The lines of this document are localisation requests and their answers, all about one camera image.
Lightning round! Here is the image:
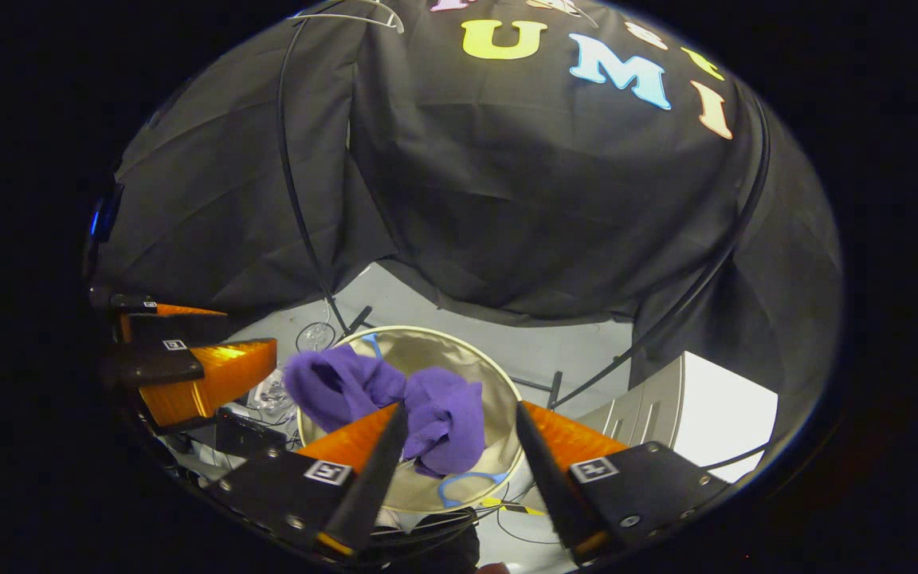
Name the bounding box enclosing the beige laundry hamper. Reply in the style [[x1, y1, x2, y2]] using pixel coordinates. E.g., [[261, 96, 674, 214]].
[[296, 324, 526, 513]]

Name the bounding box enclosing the black clothes rack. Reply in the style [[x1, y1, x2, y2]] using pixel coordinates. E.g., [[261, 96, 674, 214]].
[[276, 0, 772, 411]]

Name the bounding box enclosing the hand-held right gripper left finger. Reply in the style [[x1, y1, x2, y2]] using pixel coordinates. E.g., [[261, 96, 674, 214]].
[[206, 401, 410, 559]]

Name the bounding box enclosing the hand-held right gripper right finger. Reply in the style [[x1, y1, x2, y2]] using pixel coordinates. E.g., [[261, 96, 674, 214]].
[[515, 400, 731, 563]]

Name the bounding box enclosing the black backdrop cloth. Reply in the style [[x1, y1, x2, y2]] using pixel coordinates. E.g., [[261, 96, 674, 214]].
[[92, 0, 846, 391]]

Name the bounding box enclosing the clear plastic bag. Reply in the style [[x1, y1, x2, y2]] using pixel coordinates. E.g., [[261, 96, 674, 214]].
[[250, 368, 297, 415]]

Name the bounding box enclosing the white box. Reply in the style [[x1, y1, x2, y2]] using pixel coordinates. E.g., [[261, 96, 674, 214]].
[[598, 351, 780, 485]]

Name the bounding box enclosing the small black box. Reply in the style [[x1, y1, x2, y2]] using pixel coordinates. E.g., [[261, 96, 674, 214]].
[[214, 408, 288, 457]]

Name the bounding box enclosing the yellow and black tool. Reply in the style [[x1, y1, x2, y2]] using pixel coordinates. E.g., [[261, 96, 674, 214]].
[[477, 497, 547, 517]]

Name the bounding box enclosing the purple ribbed jacket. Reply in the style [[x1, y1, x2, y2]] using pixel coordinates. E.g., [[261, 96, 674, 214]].
[[283, 344, 487, 479]]

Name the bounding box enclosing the white clothes hanger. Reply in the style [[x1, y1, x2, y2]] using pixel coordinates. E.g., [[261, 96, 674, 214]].
[[292, 0, 406, 34]]

